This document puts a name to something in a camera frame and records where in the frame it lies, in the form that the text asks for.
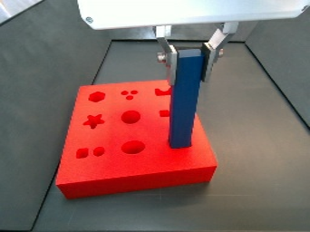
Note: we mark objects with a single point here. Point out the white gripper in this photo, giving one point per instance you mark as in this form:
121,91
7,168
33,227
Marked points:
114,14

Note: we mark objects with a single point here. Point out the blue rectangular peg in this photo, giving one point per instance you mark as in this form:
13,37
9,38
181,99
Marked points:
185,97

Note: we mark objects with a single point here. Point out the red shape sorting board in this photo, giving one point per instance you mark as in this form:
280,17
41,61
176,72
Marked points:
117,150

